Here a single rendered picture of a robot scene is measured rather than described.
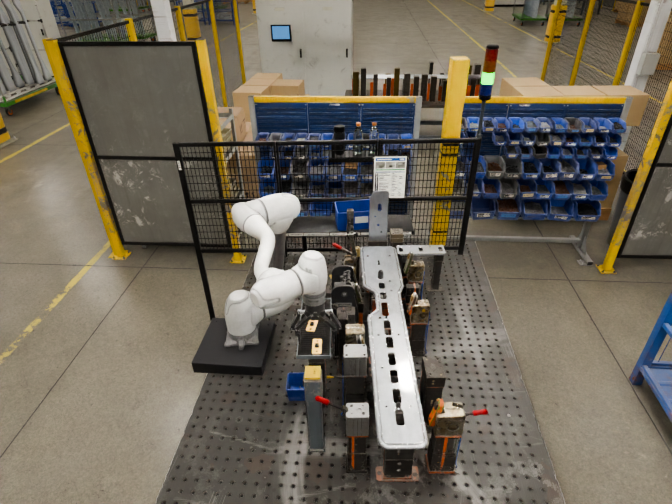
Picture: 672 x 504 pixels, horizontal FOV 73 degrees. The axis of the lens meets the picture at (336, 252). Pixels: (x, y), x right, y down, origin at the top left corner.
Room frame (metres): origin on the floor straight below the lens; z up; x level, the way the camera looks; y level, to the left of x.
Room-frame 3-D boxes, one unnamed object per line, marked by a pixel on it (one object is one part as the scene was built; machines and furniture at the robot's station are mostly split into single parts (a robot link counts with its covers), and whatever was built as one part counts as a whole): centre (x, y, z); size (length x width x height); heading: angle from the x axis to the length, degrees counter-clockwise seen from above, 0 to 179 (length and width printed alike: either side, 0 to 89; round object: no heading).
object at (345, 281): (1.82, -0.04, 0.94); 0.18 x 0.13 x 0.49; 179
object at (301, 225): (2.62, -0.05, 1.01); 0.90 x 0.22 x 0.03; 89
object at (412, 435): (1.69, -0.25, 1.00); 1.38 x 0.22 x 0.02; 179
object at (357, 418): (1.13, -0.07, 0.88); 0.11 x 0.10 x 0.36; 89
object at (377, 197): (2.44, -0.26, 1.17); 0.12 x 0.01 x 0.34; 89
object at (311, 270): (1.35, 0.10, 1.54); 0.13 x 0.11 x 0.16; 125
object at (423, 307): (1.77, -0.42, 0.87); 0.12 x 0.09 x 0.35; 89
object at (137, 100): (3.82, 1.56, 1.00); 1.34 x 0.14 x 2.00; 85
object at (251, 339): (1.85, 0.52, 0.79); 0.22 x 0.18 x 0.06; 7
